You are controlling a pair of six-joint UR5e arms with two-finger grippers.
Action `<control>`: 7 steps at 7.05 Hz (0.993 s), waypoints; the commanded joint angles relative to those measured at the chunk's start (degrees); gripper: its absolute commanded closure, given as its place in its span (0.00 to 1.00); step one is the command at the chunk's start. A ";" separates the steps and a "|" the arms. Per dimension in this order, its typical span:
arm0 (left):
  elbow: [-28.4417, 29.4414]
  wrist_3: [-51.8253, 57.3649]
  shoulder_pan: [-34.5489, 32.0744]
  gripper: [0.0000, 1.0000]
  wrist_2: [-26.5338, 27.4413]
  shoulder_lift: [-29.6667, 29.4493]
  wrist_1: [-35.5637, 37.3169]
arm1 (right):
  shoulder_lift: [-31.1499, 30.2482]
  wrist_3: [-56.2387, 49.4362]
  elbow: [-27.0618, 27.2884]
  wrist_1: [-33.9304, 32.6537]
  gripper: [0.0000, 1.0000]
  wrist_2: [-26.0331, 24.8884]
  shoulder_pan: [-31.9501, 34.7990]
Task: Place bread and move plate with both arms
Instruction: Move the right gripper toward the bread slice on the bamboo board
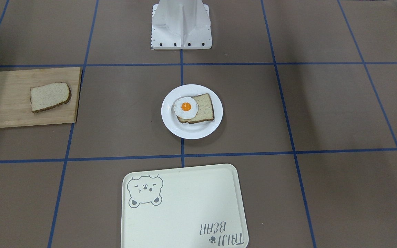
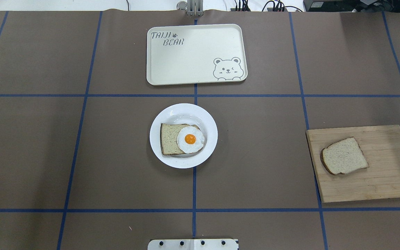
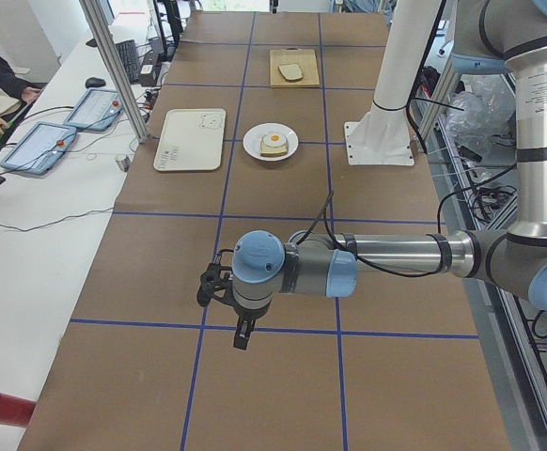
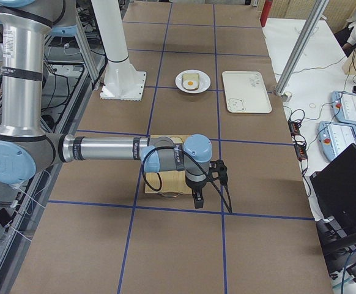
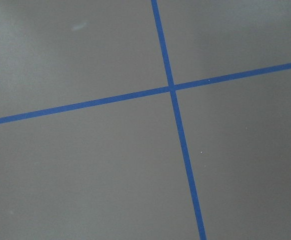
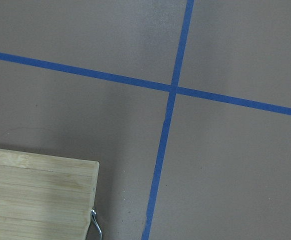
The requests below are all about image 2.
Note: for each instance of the black box device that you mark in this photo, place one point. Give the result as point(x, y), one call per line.
point(366, 6)

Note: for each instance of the wooden cutting board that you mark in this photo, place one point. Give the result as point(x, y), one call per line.
point(381, 148)

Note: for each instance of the bread slice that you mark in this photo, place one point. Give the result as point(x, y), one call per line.
point(168, 134)
point(343, 157)

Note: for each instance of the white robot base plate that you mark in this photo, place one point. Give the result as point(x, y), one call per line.
point(193, 244)

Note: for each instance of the fried egg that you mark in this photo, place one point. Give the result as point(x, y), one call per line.
point(190, 139)

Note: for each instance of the grey metal clamp bracket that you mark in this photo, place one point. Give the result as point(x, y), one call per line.
point(192, 7)

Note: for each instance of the bread slice under egg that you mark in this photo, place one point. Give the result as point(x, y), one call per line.
point(168, 134)

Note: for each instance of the cream bear serving tray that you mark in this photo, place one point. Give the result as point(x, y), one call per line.
point(194, 54)

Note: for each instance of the white round plate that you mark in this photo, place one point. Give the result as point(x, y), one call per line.
point(185, 114)

